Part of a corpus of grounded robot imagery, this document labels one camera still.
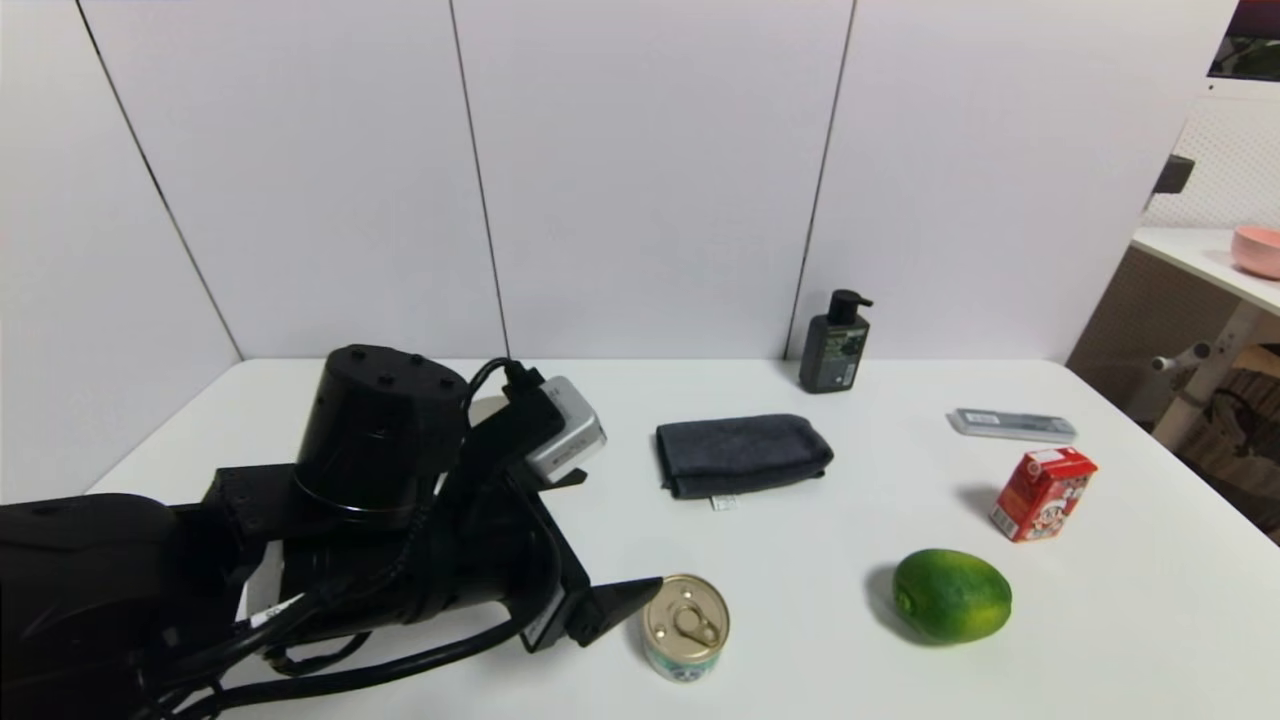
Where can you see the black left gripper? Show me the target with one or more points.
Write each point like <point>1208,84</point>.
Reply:
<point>566,590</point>

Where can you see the gold lid tin can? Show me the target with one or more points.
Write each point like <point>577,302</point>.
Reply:
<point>686,625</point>

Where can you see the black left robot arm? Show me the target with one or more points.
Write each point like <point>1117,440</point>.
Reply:
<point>370,440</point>

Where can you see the pink bowl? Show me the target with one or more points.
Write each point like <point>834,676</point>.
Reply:
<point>1256,252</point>

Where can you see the dark grey folded towel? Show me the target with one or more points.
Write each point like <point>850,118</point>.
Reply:
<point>740,455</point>

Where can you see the black pump dispenser bottle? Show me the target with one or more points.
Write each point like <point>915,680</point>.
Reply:
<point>836,350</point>

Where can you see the green mango fruit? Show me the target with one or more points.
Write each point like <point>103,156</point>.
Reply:
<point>950,595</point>

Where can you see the grey remote control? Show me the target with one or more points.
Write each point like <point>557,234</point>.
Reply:
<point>1012,425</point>

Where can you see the red drink carton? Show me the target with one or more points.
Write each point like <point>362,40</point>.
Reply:
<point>1040,495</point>

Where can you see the white side table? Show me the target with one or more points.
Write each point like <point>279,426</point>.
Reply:
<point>1200,255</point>

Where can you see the white pegboard panel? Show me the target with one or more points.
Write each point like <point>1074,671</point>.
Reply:
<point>1225,160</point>

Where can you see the dark monitor screen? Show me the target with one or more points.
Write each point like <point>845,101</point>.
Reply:
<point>1248,45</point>

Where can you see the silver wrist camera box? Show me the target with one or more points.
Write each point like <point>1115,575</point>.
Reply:
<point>570,430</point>

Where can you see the wooden chair frame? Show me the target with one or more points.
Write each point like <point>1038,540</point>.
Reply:
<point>1240,430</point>

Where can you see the black bracket on pegboard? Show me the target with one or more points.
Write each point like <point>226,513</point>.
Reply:
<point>1172,176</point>

